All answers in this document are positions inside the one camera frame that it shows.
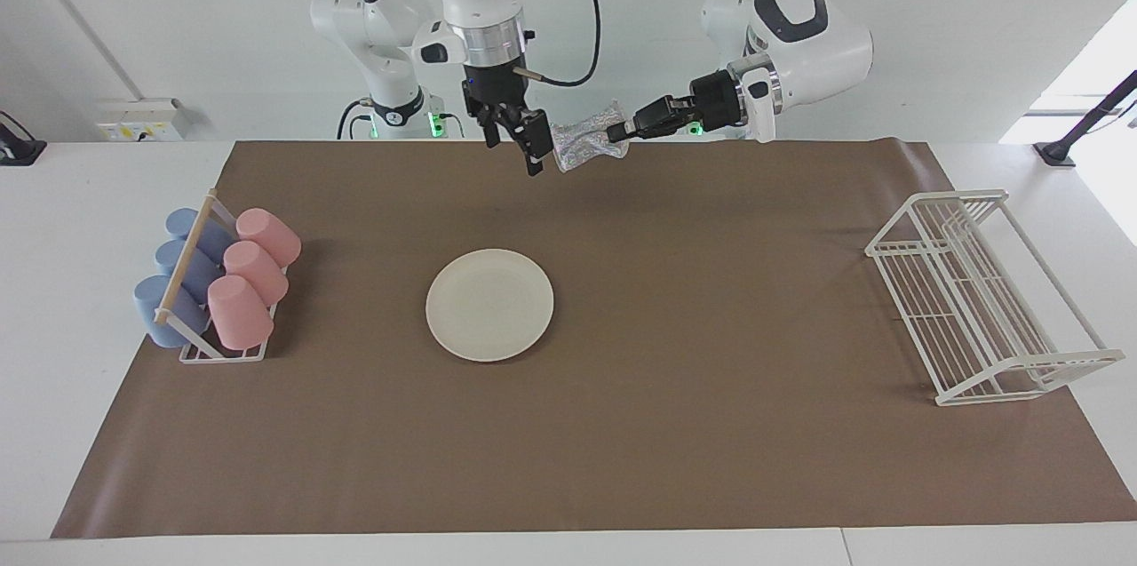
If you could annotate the blue plastic cup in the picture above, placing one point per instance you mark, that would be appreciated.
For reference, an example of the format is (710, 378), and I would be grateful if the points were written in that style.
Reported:
(185, 222)
(155, 313)
(178, 262)

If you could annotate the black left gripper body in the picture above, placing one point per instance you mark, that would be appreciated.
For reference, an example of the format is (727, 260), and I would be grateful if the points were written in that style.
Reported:
(715, 99)

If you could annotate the black clamp stand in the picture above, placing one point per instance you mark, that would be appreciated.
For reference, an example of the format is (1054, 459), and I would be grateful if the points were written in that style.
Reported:
(19, 148)

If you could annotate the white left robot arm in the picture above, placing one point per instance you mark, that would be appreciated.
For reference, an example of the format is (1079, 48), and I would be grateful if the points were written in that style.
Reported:
(826, 51)

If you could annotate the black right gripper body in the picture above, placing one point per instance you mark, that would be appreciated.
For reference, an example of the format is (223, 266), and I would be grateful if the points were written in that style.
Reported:
(493, 91)

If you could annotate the brown table mat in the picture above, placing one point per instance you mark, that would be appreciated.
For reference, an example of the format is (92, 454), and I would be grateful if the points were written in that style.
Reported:
(711, 326)

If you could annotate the cream round plate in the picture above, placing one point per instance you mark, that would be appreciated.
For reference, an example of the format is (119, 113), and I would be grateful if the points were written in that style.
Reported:
(489, 305)

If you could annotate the white wall socket strip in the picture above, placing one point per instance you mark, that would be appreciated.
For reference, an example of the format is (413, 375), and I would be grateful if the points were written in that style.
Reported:
(138, 120)

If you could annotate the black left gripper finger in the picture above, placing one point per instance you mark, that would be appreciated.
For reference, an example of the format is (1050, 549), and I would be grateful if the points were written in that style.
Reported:
(622, 134)

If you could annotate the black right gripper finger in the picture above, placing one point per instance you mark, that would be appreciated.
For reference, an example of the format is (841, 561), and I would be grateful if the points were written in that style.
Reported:
(536, 139)
(493, 126)

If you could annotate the pink plastic cup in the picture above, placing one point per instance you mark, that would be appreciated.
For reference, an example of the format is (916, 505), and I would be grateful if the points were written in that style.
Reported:
(271, 235)
(238, 313)
(258, 273)

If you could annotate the small white cup rack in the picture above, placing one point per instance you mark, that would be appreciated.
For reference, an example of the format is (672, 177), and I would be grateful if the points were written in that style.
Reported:
(186, 255)

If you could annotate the black slanted pole stand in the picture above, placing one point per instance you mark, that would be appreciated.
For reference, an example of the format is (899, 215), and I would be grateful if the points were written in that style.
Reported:
(1057, 153)

